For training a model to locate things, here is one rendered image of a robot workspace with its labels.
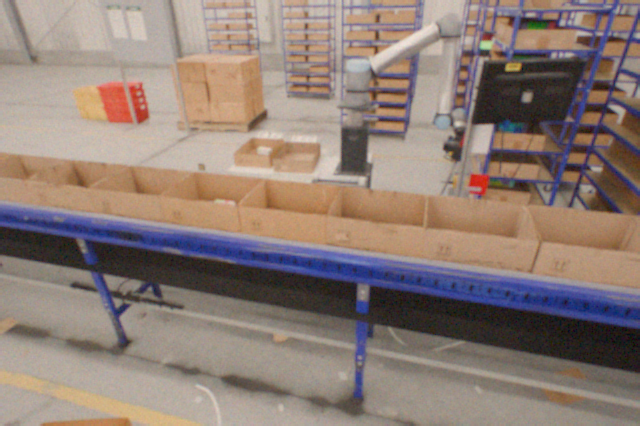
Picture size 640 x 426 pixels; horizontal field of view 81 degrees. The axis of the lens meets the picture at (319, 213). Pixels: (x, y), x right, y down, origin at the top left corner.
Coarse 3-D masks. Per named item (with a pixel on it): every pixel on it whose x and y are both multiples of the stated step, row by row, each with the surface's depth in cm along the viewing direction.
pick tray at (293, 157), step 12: (288, 144) 295; (300, 144) 293; (312, 144) 292; (276, 156) 270; (288, 156) 291; (300, 156) 290; (312, 156) 290; (276, 168) 265; (288, 168) 263; (300, 168) 262; (312, 168) 262
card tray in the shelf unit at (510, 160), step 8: (496, 152) 286; (504, 152) 285; (512, 152) 283; (496, 160) 278; (504, 160) 277; (512, 160) 277; (520, 160) 277; (528, 160) 269; (536, 160) 253; (488, 168) 258; (496, 168) 253; (504, 168) 251; (512, 168) 250; (520, 168) 249; (528, 168) 247; (536, 168) 246; (504, 176) 254; (520, 176) 251; (528, 176) 250; (536, 176) 249
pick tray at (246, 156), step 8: (248, 144) 298; (256, 144) 306; (264, 144) 305; (272, 144) 303; (280, 144) 289; (240, 152) 285; (248, 152) 300; (256, 152) 299; (272, 152) 273; (240, 160) 274; (248, 160) 272; (256, 160) 271; (264, 160) 269
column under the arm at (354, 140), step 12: (348, 132) 247; (360, 132) 246; (348, 144) 251; (360, 144) 250; (348, 156) 256; (360, 156) 254; (336, 168) 268; (348, 168) 260; (360, 168) 258; (372, 168) 266
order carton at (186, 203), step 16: (192, 176) 192; (208, 176) 192; (224, 176) 189; (240, 176) 187; (176, 192) 181; (192, 192) 194; (208, 192) 197; (224, 192) 194; (240, 192) 191; (176, 208) 169; (192, 208) 167; (208, 208) 164; (224, 208) 162; (192, 224) 172; (208, 224) 169; (224, 224) 166; (240, 224) 165
